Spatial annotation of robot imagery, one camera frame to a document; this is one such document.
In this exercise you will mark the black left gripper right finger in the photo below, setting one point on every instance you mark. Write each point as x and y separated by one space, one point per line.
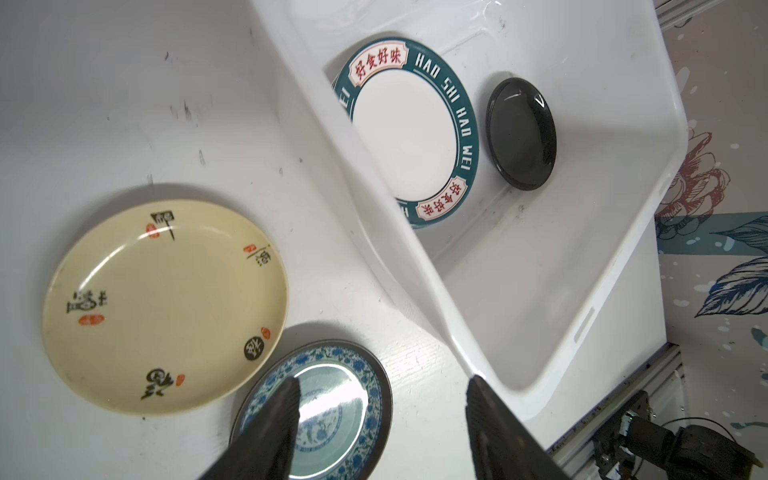
501 446

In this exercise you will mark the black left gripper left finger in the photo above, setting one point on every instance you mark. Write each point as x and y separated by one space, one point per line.
265 448

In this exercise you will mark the teal patterned small plate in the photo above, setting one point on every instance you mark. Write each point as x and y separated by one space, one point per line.
345 409

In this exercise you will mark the black round plate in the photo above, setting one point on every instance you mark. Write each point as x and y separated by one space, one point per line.
521 134

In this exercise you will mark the large green rimmed plate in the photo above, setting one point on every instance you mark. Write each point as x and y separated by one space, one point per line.
415 117

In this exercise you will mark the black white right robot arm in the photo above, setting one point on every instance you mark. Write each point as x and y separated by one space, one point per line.
680 449

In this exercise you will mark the white plastic bin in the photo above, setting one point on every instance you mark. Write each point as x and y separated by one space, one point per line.
512 280

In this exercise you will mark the yellow translucent plate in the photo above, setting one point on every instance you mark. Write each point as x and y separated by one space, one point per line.
165 307

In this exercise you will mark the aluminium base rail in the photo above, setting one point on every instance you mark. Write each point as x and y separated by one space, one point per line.
592 448

